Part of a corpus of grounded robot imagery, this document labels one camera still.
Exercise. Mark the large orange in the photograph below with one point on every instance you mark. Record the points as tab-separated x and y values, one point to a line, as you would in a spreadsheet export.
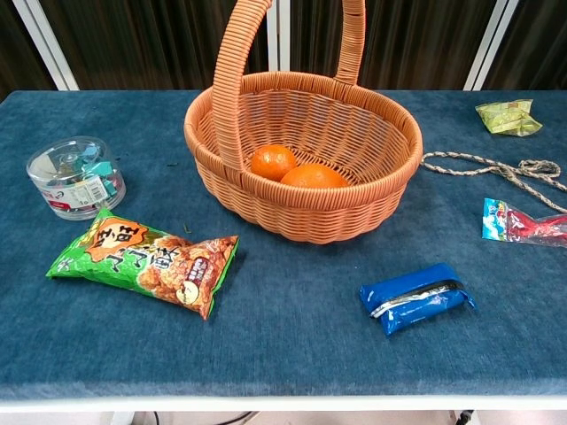
314	176

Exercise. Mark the small orange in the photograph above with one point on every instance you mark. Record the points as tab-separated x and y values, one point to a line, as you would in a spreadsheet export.
271	161

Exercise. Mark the blue table cloth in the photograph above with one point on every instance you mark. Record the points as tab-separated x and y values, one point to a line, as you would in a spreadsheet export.
288	345

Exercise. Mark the green rice cracker snack bag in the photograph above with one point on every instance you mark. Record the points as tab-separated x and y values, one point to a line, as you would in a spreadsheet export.
146	265

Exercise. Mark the blue snack packet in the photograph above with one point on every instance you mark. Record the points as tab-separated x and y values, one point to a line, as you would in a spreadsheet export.
412	301

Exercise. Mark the clear jar of binder clips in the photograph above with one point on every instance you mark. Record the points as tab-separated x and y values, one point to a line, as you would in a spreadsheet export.
75	186

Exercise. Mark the black pleated curtain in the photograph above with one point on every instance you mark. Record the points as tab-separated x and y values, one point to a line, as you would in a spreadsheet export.
142	44
421	44
531	44
15	57

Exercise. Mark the clear red blue candy packet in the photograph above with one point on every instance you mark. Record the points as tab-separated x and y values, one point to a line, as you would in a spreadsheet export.
522	223

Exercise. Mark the small light green snack packet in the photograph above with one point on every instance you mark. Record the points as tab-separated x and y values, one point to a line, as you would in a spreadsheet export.
507	117

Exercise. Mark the white screen frame post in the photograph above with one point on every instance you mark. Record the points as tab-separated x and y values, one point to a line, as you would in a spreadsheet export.
277	35
489	44
48	44

